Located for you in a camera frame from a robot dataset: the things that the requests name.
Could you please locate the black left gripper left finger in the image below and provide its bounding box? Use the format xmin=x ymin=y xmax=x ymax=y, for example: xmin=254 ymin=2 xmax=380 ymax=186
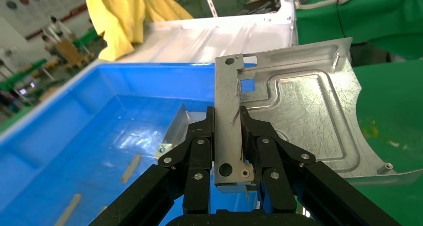
xmin=89 ymin=106 xmax=216 ymax=226

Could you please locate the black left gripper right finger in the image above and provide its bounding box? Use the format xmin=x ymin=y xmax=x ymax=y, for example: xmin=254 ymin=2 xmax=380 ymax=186
xmin=239 ymin=106 xmax=403 ymax=226

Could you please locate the sheet metal plate with flange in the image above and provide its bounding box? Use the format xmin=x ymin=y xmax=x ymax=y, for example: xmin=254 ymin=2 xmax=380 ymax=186
xmin=214 ymin=37 xmax=423 ymax=203

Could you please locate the flat embossed sheet metal plate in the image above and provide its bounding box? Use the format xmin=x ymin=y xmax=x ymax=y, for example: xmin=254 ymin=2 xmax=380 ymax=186
xmin=153 ymin=103 xmax=208 ymax=161

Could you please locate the beige tape strip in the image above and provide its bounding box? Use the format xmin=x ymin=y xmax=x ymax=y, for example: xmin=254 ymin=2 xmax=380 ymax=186
xmin=120 ymin=154 xmax=142 ymax=185
xmin=54 ymin=193 xmax=83 ymax=226

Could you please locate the white metal shelf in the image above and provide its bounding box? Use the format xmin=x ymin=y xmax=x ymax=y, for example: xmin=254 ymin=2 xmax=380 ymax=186
xmin=117 ymin=14 xmax=299 ymax=66

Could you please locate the blue plastic tray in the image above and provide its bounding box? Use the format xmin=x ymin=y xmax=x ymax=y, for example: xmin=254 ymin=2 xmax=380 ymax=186
xmin=0 ymin=62 xmax=259 ymax=226

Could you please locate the black box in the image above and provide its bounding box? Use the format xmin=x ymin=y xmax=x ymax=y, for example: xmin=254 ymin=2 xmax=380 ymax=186
xmin=243 ymin=0 xmax=282 ymax=16

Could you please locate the yellow cloth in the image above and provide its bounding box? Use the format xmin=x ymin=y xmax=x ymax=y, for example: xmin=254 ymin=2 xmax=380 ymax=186
xmin=86 ymin=0 xmax=194 ymax=62

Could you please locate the green cloth on side table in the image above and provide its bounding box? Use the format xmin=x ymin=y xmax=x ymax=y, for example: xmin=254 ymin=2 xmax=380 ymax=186
xmin=293 ymin=0 xmax=423 ymax=62

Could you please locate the white perforated frame bar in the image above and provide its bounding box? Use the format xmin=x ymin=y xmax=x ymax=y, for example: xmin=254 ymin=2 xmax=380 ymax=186
xmin=202 ymin=0 xmax=219 ymax=18
xmin=277 ymin=0 xmax=297 ymax=50

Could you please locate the thin black headset cable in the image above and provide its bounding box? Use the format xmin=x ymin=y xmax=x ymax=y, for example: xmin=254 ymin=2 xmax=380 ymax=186
xmin=335 ymin=1 xmax=346 ymax=39

